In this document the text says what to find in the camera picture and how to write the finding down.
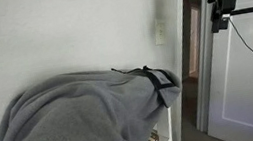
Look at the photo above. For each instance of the grey fleece blanket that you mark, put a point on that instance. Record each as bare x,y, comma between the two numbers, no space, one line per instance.
73,122

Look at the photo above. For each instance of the white shelf unit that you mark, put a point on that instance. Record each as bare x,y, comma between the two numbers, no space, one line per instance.
166,132

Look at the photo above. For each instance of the white door frame trim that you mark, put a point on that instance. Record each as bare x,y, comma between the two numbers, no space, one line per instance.
205,65

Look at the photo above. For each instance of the pale background door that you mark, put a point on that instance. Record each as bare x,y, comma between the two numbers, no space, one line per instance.
194,40

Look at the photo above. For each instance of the cream light switch plate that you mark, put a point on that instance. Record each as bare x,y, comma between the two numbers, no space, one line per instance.
160,32

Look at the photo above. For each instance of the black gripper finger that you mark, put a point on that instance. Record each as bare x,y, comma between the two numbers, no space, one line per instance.
215,21
224,15

